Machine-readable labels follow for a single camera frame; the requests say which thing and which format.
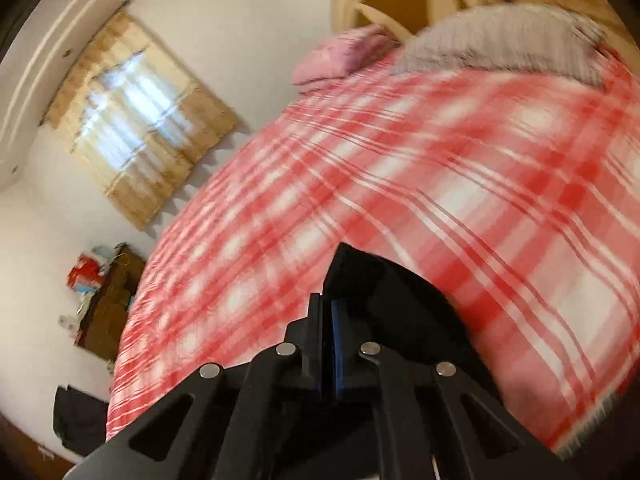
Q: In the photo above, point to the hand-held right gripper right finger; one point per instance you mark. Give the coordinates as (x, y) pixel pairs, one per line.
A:
(338, 355)

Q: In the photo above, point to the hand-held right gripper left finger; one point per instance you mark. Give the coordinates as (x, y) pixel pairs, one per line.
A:
(316, 345)

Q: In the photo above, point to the black pants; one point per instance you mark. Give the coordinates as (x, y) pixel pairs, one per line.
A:
(400, 300)

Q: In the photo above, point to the red plaid blanket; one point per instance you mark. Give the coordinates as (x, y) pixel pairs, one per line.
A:
(400, 160)

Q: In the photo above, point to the brown wooden desk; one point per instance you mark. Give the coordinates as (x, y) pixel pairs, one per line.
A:
(112, 305)

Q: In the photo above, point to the red gift box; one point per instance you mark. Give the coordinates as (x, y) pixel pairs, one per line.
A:
(86, 274)

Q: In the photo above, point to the black folding chair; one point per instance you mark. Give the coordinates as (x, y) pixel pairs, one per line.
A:
(80, 417)

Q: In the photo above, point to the beige window curtain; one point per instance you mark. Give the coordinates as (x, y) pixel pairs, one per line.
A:
(145, 120)

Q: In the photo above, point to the pink pillow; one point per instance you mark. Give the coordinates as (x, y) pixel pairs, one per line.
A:
(340, 55)

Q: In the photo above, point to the grey knitted blanket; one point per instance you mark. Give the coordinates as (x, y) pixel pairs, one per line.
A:
(500, 40)

